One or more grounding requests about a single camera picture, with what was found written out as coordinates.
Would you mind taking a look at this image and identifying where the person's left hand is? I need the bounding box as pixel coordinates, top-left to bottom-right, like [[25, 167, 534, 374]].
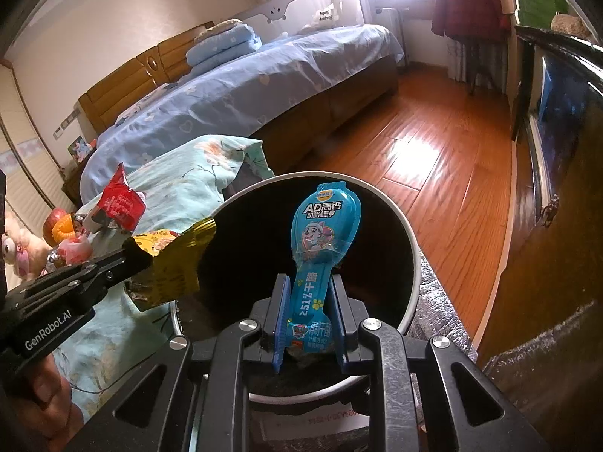
[[31, 353, 84, 434]]

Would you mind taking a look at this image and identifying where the patterned curtain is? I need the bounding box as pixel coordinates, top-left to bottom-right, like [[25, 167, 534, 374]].
[[445, 38, 508, 96]]

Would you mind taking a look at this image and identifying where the wooden nightstand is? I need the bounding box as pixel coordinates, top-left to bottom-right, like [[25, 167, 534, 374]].
[[60, 148, 97, 208]]

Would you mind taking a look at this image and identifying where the teal floral cloth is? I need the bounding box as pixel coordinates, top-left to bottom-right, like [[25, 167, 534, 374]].
[[47, 134, 276, 427]]

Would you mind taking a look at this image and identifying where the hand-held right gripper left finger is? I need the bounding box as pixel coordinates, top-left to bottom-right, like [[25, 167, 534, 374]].
[[78, 273, 295, 452]]

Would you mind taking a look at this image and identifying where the silver foil mat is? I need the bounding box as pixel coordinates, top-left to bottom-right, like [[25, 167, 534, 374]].
[[407, 245, 491, 368]]

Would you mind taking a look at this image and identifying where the yellow snack wrapper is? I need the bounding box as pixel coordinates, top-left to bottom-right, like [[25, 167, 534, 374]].
[[125, 217, 217, 312]]

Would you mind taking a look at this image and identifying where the red snack wrapper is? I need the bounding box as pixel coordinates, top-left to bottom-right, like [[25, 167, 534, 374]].
[[85, 162, 147, 232]]

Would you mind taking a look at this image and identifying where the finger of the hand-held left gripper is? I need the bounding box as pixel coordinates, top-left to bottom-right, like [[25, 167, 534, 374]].
[[19, 242, 156, 321]]

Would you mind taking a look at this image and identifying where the orange ring toy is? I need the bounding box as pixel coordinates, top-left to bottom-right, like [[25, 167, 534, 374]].
[[52, 219, 77, 242]]

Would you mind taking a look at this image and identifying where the red apple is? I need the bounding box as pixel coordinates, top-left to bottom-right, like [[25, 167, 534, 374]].
[[42, 207, 66, 246]]

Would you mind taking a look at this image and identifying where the wooden headboard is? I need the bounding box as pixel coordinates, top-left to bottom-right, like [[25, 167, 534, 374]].
[[78, 21, 217, 135]]

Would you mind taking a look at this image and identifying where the red coat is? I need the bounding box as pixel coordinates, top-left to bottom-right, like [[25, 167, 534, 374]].
[[431, 0, 512, 41]]

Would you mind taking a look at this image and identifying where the photo frame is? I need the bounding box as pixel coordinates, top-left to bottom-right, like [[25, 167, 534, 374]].
[[68, 136, 92, 161]]

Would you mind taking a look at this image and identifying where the white cardboard box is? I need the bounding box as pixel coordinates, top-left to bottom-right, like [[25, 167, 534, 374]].
[[254, 407, 373, 452]]

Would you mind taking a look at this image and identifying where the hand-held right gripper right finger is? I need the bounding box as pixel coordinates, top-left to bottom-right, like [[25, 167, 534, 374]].
[[330, 274, 552, 452]]

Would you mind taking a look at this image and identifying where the dark wooden cabinet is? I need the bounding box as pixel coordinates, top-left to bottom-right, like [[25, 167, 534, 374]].
[[476, 151, 603, 387]]

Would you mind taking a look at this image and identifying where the white wardrobe door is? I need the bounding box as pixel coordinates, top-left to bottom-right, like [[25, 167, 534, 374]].
[[0, 63, 64, 220]]

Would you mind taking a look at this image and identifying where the black bin with white rim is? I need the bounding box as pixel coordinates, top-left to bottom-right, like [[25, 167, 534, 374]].
[[172, 172, 422, 408]]

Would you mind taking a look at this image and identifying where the white radiator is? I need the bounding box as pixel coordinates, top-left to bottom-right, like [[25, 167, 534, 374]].
[[377, 7, 405, 64]]

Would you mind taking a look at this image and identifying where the pink plastic wrapper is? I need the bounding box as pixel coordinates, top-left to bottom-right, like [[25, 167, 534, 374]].
[[46, 238, 92, 269]]

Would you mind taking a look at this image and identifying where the beige plush toy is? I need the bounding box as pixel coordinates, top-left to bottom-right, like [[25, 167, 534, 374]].
[[0, 212, 50, 283]]

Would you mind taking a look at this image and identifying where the bed with blue sheet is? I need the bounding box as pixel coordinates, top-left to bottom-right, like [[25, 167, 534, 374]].
[[78, 23, 406, 203]]

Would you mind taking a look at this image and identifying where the black television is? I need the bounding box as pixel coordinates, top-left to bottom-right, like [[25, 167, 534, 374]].
[[511, 23, 603, 229]]

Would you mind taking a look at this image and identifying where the blue cartoon snack wrapper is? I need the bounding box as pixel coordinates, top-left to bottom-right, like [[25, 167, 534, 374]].
[[273, 181, 363, 373]]

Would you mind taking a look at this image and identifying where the folded blue quilt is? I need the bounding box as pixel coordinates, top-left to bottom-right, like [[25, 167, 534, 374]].
[[185, 19, 262, 69]]

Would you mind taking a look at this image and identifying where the grey bed guard rail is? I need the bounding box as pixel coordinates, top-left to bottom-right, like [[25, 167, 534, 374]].
[[231, 0, 368, 43]]

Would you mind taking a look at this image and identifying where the brown woven basket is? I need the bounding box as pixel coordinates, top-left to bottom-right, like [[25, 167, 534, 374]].
[[551, 13, 592, 39]]

